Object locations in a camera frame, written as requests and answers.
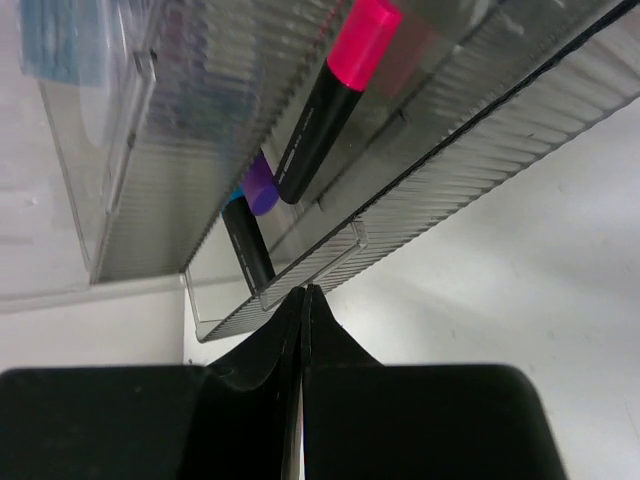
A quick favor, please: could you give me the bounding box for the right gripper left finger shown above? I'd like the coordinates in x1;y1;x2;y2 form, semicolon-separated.
199;287;305;479

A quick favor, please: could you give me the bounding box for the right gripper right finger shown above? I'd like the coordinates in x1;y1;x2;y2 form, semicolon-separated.
301;286;450;479

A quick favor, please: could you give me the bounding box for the purple highlighter marker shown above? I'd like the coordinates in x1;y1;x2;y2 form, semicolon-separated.
241;151;279;216

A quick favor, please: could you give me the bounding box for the pink highlighter marker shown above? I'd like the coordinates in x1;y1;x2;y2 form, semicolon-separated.
275;0;403;205

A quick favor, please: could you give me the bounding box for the blue tape jar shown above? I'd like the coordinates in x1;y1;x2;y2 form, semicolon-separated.
16;0;110;87

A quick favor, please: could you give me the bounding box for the clear acrylic drawer organizer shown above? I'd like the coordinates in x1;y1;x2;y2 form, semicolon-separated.
0;0;640;344

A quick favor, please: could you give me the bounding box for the blue highlighter marker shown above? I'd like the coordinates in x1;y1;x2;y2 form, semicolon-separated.
222;188;275;295

